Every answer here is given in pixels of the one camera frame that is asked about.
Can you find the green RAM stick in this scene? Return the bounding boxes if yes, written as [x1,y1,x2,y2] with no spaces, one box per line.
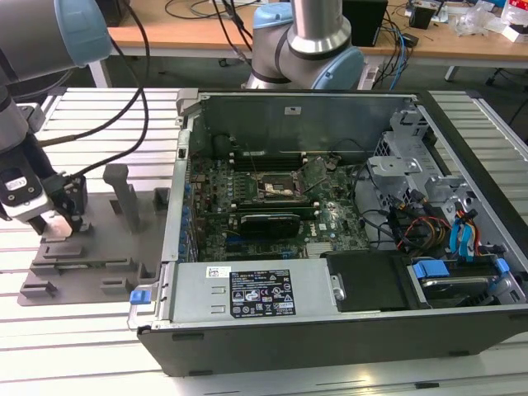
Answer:
[55,259,129,271]

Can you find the small black box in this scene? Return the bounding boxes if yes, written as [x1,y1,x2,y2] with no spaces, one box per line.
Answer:
[410,6,436,30]

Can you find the silver CPU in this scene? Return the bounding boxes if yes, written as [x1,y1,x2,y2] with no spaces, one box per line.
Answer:
[42,210,72,241]

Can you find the metal drive cage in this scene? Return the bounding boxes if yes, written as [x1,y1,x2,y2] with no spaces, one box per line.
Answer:
[365,102,479,232]

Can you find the long wooden desk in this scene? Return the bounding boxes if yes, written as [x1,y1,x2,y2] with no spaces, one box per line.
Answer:
[86,0,528,90]

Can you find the black graphics card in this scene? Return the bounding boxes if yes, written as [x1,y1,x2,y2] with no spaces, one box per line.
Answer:
[238,212,302,238]

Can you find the white and black box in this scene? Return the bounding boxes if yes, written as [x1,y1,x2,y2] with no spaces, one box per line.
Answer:
[502,22,528,43]

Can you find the black plastic cover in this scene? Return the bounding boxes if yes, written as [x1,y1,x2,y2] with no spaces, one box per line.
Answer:
[321,250,418,313]

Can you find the blue flat wire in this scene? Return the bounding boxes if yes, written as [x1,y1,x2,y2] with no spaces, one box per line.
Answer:
[448,221,464,260]
[460,209,479,265]

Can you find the silver hard disk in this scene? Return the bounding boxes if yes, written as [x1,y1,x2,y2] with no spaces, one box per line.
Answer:
[418,275,494,309]

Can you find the clear plastic bags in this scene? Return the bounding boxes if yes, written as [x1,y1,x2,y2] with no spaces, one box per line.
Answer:
[451,6,508,37]

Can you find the grey power supply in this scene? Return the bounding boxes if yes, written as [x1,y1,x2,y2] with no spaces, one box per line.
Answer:
[168,258,343,325]

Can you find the black PC case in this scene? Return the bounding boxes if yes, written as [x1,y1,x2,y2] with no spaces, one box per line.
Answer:
[126,87,528,379]

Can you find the dark RAM stick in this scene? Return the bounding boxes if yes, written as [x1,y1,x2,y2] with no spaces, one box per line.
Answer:
[237,205,319,220]

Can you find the large black box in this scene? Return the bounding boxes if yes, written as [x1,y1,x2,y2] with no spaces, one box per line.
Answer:
[102,0,132,28]

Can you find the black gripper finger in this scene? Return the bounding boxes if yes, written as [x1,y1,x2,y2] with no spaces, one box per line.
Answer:
[68,212,91,237]
[27,214,47,237]

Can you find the blue disk carrier handle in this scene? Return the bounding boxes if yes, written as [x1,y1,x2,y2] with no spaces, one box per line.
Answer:
[411,258,450,281]

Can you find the green motherboard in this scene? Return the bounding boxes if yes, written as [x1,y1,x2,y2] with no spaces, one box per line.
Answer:
[187,153,372,263]

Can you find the red yellow wire bundle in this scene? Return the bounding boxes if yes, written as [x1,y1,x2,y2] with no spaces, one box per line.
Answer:
[395,205,453,252]

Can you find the white power strip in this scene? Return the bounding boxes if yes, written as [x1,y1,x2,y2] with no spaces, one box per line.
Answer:
[356,65,381,91]

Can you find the black RAM slot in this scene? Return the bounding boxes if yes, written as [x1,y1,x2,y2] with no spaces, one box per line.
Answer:
[231,160,307,172]
[229,199,313,209]
[230,149,309,163]

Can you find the grey parts rack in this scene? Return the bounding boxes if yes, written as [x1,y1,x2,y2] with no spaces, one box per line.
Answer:
[16,163,172,307]

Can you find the thin wire locking lever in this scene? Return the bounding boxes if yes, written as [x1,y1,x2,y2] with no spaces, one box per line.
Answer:
[244,143,260,177]

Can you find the blue cable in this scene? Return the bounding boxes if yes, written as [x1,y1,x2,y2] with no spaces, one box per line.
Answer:
[385,18,413,92]

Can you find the metal socket cover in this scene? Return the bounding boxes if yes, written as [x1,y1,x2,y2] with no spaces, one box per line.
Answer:
[295,158,328,194]

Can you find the grey case latch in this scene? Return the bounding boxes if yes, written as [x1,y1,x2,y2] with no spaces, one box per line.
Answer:
[176,88,201,117]

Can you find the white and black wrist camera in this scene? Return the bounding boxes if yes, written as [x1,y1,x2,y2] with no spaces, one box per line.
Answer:
[0,164,51,222]

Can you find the black office chair base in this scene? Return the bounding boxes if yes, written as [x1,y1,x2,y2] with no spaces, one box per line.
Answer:
[485,65,528,87]

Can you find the black camera cable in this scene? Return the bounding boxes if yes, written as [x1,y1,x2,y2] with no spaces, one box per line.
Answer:
[39,36,149,179]

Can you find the CPU socket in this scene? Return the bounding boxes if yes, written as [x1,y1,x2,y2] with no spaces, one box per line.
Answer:
[252,168,307,204]

